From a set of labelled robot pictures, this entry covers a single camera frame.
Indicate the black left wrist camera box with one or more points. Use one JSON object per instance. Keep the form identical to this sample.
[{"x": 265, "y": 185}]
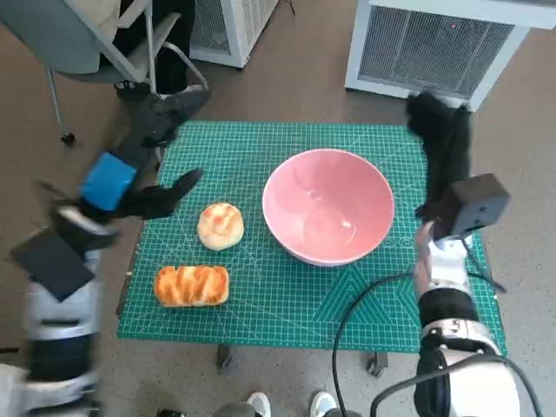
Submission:
[{"x": 52, "y": 265}]

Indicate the grey chair with white frame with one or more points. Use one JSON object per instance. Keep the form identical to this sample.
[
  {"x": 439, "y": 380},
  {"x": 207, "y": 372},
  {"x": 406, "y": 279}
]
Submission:
[{"x": 52, "y": 35}]

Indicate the person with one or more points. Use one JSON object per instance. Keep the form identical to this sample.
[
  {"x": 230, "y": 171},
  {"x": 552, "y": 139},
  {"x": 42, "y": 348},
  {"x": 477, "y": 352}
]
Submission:
[
  {"x": 174, "y": 43},
  {"x": 260, "y": 404}
]

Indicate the white cabinet with grille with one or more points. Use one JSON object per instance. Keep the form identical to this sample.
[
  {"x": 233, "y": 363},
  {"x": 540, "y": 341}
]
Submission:
[{"x": 230, "y": 26}]

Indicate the green cutting mat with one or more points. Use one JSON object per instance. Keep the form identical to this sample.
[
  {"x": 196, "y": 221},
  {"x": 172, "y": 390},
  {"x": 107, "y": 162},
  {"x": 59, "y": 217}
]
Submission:
[{"x": 269, "y": 304}]

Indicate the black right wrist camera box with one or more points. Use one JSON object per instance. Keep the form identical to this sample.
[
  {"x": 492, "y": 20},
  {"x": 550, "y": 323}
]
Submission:
[{"x": 478, "y": 204}]

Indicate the round toy bread bun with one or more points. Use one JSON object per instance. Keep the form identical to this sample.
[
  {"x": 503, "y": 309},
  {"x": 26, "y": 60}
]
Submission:
[{"x": 220, "y": 226}]

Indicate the large white grilled unit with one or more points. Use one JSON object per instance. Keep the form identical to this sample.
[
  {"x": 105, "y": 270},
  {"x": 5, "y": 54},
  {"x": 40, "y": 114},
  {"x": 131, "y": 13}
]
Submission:
[{"x": 434, "y": 43}]

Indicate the pink bowl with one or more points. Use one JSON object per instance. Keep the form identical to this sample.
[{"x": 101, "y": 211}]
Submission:
[{"x": 326, "y": 204}]

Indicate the rectangular toy bread loaf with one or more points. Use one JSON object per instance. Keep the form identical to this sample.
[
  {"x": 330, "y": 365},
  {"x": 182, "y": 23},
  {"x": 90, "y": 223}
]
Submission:
[{"x": 191, "y": 286}]

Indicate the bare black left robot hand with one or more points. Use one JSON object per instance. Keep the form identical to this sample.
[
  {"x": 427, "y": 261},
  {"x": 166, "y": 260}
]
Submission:
[{"x": 108, "y": 180}]

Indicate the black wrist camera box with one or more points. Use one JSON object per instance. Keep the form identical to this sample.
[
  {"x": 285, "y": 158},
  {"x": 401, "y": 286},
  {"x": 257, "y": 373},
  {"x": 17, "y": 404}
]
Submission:
[
  {"x": 478, "y": 204},
  {"x": 52, "y": 265}
]

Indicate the white cloth bundle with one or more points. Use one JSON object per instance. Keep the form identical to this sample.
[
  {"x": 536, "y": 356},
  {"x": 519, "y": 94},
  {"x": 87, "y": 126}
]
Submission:
[{"x": 11, "y": 391}]

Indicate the black table caster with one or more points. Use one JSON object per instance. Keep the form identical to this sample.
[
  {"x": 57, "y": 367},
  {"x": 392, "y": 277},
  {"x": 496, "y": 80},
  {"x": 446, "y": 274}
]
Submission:
[
  {"x": 226, "y": 358},
  {"x": 378, "y": 364}
]

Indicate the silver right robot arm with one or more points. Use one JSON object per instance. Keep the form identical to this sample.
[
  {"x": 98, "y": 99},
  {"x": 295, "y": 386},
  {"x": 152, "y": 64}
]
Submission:
[{"x": 447, "y": 269}]

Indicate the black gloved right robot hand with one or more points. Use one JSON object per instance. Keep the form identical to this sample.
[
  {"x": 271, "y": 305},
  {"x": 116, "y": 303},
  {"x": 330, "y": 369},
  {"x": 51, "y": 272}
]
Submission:
[{"x": 449, "y": 147}]

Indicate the dark flat strip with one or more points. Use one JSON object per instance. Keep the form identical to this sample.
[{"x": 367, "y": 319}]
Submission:
[{"x": 8, "y": 349}]

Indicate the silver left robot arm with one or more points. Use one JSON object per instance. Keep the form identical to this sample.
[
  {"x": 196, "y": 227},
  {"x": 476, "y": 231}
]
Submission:
[{"x": 56, "y": 313}]

